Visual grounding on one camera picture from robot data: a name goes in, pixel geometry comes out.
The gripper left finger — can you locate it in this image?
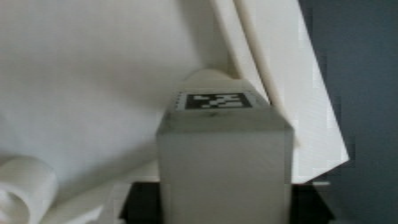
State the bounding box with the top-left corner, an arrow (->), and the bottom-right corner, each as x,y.
118,182 -> 163,224

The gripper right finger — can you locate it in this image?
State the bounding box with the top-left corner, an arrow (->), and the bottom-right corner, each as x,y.
289,182 -> 335,224

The white table leg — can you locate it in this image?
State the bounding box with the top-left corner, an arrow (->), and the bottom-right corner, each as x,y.
156,69 -> 293,224

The white square tabletop part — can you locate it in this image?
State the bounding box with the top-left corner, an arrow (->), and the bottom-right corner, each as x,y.
0,0 -> 348,224

